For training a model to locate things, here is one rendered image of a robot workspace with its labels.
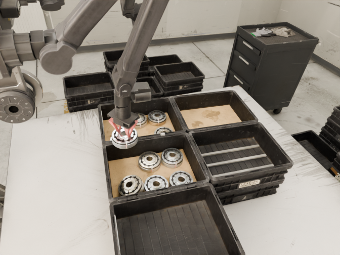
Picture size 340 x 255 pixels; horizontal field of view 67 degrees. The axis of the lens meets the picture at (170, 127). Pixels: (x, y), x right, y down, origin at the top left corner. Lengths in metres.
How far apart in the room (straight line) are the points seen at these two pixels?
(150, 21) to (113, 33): 3.36
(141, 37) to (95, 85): 1.66
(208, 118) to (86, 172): 0.73
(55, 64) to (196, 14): 3.82
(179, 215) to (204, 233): 0.12
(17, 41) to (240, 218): 1.07
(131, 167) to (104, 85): 1.31
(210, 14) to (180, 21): 0.51
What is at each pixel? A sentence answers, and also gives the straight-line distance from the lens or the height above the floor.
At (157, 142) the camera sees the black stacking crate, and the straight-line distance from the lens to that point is 1.21.
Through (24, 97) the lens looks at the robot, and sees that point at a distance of 1.09.
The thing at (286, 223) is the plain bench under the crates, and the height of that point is 0.70.
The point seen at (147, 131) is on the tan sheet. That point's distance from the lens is 1.36.
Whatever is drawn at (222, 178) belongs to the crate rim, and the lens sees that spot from 1.07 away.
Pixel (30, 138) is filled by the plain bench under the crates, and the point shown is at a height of 0.70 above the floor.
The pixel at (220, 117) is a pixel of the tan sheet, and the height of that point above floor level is 0.83.
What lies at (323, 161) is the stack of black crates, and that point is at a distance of 2.41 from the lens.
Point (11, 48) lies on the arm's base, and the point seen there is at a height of 1.47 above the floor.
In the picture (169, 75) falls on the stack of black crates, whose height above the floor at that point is 0.49.
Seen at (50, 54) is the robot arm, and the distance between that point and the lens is 0.73.
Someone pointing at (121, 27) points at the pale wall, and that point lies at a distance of 4.09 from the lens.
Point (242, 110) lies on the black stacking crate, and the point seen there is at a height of 0.89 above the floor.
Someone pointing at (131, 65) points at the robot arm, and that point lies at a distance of 0.81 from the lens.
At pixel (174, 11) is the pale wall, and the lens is 4.26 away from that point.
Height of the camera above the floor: 1.75
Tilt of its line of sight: 41 degrees down
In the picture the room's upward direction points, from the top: 5 degrees clockwise
